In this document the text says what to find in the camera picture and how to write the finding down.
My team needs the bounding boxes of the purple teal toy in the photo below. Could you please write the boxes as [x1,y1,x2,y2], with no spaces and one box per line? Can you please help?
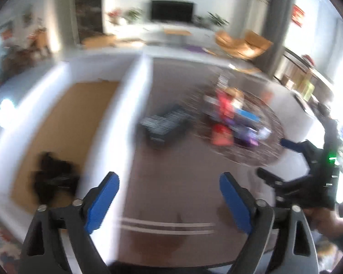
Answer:
[233,127,272,148]

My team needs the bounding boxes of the blue white toothpaste box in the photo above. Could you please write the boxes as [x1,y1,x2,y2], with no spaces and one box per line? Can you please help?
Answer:
[234,108,260,124]

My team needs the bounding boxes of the red snack packet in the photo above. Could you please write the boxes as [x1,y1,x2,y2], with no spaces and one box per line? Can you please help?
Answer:
[210,124,233,147]

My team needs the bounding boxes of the black item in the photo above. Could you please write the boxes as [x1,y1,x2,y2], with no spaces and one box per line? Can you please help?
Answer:
[31,152,80,205]

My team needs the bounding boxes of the black striped pouch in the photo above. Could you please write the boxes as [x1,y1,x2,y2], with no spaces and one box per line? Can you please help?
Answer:
[139,105,193,145]

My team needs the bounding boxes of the person's right hand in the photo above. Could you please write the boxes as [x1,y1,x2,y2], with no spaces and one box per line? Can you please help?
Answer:
[304,208,343,239]

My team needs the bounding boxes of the orange lounge chair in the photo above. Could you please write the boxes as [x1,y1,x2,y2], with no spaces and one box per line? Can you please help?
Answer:
[215,30,273,60]

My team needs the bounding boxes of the white cardboard storage box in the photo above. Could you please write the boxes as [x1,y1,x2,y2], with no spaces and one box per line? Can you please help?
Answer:
[0,52,153,263]

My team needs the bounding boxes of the green potted plant right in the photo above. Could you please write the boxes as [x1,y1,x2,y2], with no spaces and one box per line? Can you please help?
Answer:
[208,12,229,27]

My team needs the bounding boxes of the green potted plant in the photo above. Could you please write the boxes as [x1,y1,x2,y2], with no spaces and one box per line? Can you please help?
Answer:
[124,8,143,24]
[208,12,229,27]

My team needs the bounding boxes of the grey curtain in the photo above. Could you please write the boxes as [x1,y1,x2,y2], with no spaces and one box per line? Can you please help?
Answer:
[265,0,294,78]

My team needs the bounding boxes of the white tv cabinet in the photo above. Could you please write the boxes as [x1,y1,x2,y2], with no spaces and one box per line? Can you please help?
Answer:
[108,22,215,46]

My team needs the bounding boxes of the wooden bench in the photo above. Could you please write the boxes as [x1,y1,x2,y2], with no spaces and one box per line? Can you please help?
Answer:
[163,29,191,37]

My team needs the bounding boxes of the black television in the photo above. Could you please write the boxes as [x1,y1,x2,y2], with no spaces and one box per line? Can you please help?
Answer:
[150,0,194,24]

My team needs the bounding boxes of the green potted plant left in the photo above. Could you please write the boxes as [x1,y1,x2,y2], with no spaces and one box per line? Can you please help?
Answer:
[124,8,143,24]

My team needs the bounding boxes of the red flower plant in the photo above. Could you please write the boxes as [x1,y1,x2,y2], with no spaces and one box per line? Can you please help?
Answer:
[106,8,122,25]

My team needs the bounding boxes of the dark display cabinet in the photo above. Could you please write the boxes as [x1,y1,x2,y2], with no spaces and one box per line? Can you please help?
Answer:
[75,0,103,43]

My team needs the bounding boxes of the red wall decoration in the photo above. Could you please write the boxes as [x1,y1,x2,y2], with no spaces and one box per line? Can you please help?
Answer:
[291,4,305,27]

